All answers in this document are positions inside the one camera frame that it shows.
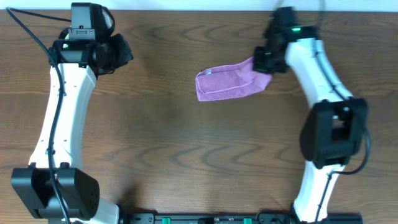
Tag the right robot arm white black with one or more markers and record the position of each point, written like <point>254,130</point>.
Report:
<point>334,140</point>

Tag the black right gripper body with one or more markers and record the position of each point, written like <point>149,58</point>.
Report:
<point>263,62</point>

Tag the purple microfiber cloth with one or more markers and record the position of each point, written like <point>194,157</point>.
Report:
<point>230,81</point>

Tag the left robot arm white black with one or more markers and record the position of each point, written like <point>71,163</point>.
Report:
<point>53,186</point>

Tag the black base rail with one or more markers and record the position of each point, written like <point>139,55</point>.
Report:
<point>262,218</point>

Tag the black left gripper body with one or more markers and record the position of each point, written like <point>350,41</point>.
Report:
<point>121,51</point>

